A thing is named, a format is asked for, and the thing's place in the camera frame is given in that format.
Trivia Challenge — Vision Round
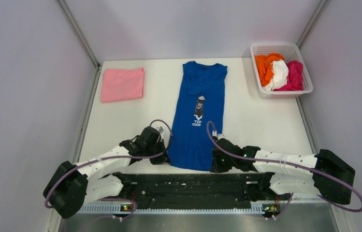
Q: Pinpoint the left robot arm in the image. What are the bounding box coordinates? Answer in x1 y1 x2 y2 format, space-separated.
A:
43 126 167 219

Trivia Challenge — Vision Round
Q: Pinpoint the folded pink t shirt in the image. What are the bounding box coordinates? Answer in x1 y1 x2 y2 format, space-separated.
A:
100 68 145 103

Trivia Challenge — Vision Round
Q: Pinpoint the orange t shirt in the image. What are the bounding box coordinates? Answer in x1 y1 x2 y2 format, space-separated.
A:
255 53 284 87

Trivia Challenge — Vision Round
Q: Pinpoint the white plastic basket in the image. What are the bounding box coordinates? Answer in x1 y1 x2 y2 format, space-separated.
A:
250 43 313 99

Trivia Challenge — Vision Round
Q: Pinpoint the right corner metal post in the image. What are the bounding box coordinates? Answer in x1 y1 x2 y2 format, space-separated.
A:
296 0 330 48

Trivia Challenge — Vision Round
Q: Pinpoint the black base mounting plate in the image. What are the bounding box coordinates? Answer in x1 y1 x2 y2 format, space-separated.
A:
72 172 325 211

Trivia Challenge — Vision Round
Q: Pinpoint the white t shirt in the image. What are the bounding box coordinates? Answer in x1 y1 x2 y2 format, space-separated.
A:
262 60 289 91

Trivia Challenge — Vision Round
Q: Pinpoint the blue t shirt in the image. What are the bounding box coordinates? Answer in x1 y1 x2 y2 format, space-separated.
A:
168 61 228 171

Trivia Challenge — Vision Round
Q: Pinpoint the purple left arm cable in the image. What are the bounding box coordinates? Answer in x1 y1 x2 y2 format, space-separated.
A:
43 119 173 221

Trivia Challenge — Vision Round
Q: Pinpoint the white slotted cable duct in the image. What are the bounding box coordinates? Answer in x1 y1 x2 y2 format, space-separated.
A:
78 202 277 215

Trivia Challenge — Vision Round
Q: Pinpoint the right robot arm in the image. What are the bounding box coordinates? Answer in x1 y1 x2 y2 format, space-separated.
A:
210 138 355 205

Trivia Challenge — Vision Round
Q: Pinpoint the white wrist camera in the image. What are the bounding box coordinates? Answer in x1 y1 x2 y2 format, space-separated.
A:
212 130 225 141
156 126 164 134

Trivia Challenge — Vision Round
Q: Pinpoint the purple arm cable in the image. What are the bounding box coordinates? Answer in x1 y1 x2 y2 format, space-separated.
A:
206 121 362 220
43 119 173 221

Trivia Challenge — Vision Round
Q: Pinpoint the magenta t shirt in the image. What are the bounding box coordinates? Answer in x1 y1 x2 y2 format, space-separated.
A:
274 60 304 91

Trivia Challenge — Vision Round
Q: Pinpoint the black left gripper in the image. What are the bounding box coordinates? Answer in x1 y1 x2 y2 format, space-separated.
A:
145 138 172 164

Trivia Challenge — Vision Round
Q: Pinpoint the corner metal post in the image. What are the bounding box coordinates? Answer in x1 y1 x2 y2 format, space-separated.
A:
296 0 330 48
56 0 101 70

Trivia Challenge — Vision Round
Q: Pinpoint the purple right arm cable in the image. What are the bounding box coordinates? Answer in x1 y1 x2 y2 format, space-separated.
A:
206 121 362 220

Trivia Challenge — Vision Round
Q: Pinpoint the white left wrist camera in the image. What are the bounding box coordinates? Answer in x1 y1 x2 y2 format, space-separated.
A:
156 126 164 134

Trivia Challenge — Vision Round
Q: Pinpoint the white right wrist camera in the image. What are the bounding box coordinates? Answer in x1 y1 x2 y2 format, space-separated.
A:
212 130 225 141

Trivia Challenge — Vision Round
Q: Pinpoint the left corner metal post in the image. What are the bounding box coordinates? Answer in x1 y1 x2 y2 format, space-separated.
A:
56 0 101 70

